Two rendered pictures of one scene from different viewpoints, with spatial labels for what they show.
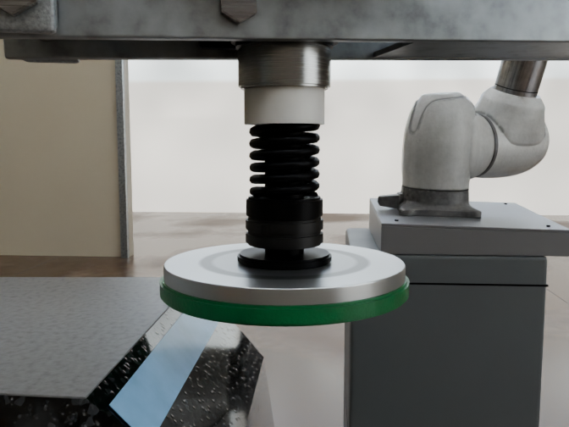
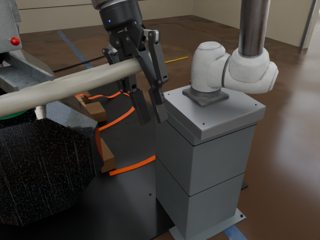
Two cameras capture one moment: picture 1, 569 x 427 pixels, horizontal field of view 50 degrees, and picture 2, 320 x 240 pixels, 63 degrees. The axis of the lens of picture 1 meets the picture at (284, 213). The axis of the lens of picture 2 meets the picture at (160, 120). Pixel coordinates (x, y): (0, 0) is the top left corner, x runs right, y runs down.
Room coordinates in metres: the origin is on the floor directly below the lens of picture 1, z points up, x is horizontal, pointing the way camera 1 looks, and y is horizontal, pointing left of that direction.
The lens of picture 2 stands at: (0.56, -1.27, 1.50)
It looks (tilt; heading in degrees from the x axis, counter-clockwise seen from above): 32 degrees down; 58
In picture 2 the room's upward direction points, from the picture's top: straight up
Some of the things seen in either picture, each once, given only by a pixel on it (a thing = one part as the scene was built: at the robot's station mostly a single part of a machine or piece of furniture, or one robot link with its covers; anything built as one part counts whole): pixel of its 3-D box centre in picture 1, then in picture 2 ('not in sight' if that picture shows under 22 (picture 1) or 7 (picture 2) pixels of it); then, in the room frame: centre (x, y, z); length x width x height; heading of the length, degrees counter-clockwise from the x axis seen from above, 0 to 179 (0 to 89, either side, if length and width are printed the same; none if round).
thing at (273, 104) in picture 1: (284, 103); not in sight; (0.54, 0.00, 1.06); 0.07 x 0.07 x 0.04
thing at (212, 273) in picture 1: (284, 267); not in sight; (0.54, 0.00, 0.92); 0.21 x 0.21 x 0.01
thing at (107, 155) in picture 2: not in sight; (101, 155); (1.07, 0.43, 0.07); 0.30 x 0.12 x 0.12; 88
